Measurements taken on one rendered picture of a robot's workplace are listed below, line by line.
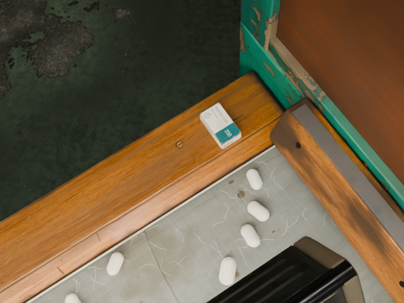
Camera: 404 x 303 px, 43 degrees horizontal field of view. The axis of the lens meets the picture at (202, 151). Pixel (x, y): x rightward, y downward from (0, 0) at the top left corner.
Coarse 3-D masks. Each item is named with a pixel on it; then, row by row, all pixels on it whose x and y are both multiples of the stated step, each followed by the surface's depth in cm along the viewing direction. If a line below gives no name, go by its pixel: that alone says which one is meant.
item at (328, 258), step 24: (312, 240) 39; (264, 264) 40; (288, 264) 38; (312, 264) 36; (336, 264) 35; (240, 288) 38; (264, 288) 37; (288, 288) 35; (312, 288) 34; (336, 288) 34; (360, 288) 35
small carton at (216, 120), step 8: (216, 104) 76; (208, 112) 75; (216, 112) 75; (224, 112) 75; (208, 120) 75; (216, 120) 75; (224, 120) 75; (232, 120) 75; (208, 128) 75; (216, 128) 74; (224, 128) 74; (232, 128) 74; (216, 136) 74; (224, 136) 74; (232, 136) 74; (240, 136) 75; (224, 144) 74
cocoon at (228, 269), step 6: (228, 258) 70; (222, 264) 70; (228, 264) 69; (234, 264) 70; (222, 270) 69; (228, 270) 69; (234, 270) 69; (222, 276) 69; (228, 276) 69; (234, 276) 69; (222, 282) 69; (228, 282) 69
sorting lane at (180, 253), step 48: (240, 192) 75; (288, 192) 75; (144, 240) 73; (192, 240) 73; (240, 240) 73; (288, 240) 72; (336, 240) 72; (96, 288) 71; (144, 288) 71; (192, 288) 71
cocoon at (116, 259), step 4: (116, 252) 72; (112, 256) 71; (116, 256) 71; (120, 256) 71; (112, 260) 71; (116, 260) 71; (120, 260) 71; (108, 264) 71; (112, 264) 71; (116, 264) 71; (120, 264) 71; (108, 268) 71; (112, 268) 70; (116, 268) 71; (108, 272) 71; (112, 272) 70; (116, 272) 71
